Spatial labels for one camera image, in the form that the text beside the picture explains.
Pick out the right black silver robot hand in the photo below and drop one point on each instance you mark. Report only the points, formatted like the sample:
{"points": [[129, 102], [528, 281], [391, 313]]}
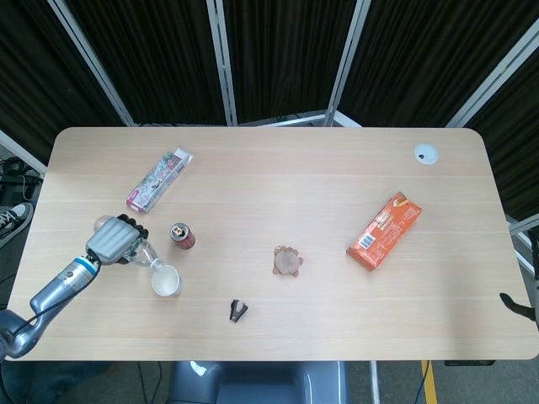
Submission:
{"points": [[528, 312]]}

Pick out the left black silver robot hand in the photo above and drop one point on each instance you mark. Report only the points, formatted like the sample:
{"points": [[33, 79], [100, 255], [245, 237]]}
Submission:
{"points": [[111, 242]]}

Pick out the transparent plastic water bottle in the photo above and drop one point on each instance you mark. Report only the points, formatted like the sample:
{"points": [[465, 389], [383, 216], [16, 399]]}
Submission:
{"points": [[147, 256]]}

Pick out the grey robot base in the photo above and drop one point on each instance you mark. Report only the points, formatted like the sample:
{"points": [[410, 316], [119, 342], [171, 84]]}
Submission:
{"points": [[261, 383]]}

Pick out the white paper cup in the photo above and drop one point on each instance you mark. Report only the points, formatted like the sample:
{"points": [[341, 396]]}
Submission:
{"points": [[166, 284]]}

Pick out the red drink can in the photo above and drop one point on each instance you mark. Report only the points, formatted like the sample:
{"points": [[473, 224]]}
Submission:
{"points": [[183, 238]]}

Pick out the floral printed long carton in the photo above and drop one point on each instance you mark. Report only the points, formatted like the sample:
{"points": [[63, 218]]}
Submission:
{"points": [[158, 182]]}

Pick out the black white sneaker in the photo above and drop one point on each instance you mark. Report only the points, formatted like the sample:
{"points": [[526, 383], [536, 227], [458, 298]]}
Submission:
{"points": [[17, 216]]}

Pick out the black binder clip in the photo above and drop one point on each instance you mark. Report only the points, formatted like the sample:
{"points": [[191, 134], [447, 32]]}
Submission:
{"points": [[238, 310]]}

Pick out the orange snack package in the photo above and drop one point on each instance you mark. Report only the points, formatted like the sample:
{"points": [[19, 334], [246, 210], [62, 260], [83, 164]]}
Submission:
{"points": [[385, 231]]}

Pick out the white table leg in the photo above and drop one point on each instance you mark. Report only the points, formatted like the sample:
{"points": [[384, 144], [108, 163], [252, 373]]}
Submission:
{"points": [[374, 383]]}

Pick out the black folding screen panel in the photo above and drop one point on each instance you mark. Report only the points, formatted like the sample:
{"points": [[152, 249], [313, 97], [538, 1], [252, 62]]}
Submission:
{"points": [[42, 76], [286, 54], [425, 54], [513, 139], [156, 54]]}

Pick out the brown turtle figurine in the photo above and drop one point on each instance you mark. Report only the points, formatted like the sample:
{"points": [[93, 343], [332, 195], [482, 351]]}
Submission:
{"points": [[287, 261]]}

